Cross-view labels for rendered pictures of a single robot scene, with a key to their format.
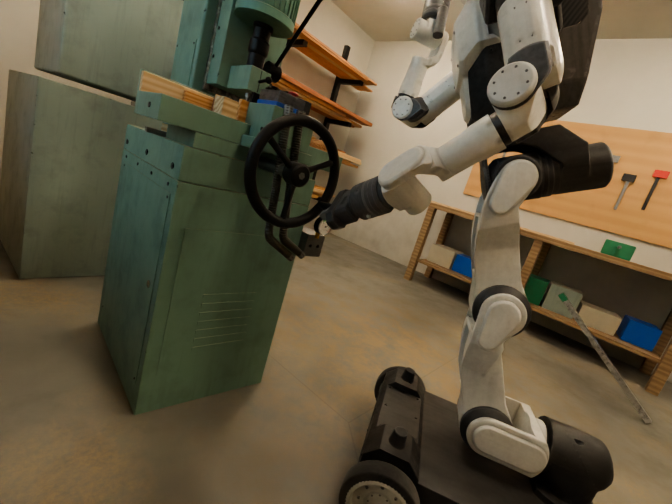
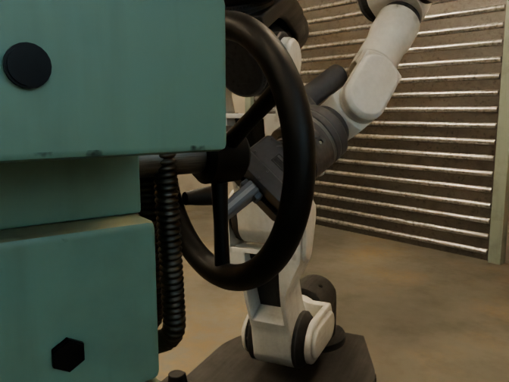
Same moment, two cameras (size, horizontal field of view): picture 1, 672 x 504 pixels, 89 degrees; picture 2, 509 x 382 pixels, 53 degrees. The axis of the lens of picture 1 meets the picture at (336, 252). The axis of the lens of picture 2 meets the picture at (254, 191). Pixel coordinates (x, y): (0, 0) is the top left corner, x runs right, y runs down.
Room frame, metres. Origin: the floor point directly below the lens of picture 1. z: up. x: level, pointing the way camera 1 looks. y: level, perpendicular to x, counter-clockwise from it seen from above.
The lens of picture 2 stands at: (0.75, 0.68, 0.86)
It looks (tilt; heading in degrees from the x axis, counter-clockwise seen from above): 9 degrees down; 281
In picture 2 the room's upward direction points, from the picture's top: straight up
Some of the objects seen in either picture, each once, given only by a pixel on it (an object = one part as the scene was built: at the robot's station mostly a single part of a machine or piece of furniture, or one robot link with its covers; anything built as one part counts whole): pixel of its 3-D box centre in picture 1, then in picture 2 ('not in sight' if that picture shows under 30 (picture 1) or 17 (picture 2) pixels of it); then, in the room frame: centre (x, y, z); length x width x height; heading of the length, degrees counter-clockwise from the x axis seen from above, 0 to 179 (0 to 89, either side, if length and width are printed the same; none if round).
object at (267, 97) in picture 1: (287, 102); not in sight; (1.01, 0.25, 0.99); 0.13 x 0.11 x 0.06; 137
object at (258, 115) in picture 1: (278, 128); not in sight; (1.00, 0.26, 0.91); 0.15 x 0.14 x 0.09; 137
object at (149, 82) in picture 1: (243, 118); not in sight; (1.15, 0.41, 0.92); 0.60 x 0.02 x 0.05; 137
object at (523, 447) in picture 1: (500, 426); (288, 328); (0.91, -0.61, 0.28); 0.21 x 0.20 x 0.13; 77
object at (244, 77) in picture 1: (248, 84); not in sight; (1.14, 0.42, 1.03); 0.14 x 0.07 x 0.09; 47
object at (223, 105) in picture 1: (225, 107); not in sight; (0.94, 0.39, 0.92); 0.05 x 0.04 x 0.04; 144
